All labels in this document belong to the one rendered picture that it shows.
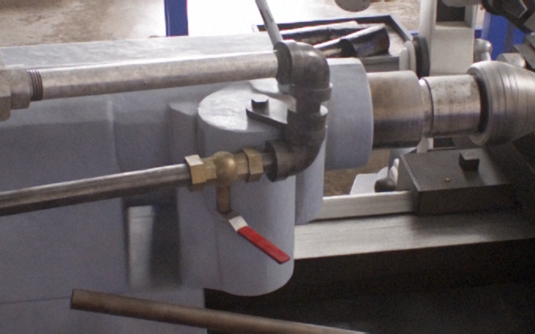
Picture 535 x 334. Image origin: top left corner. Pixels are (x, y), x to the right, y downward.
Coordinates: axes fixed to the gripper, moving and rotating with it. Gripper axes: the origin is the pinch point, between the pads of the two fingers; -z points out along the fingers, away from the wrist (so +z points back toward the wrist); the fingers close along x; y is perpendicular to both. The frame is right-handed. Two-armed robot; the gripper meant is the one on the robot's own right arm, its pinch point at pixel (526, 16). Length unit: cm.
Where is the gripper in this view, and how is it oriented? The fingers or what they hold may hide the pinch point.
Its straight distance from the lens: 166.9
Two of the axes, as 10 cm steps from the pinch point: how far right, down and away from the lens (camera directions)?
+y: -6.1, 7.1, 3.3
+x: 7.8, 4.7, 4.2
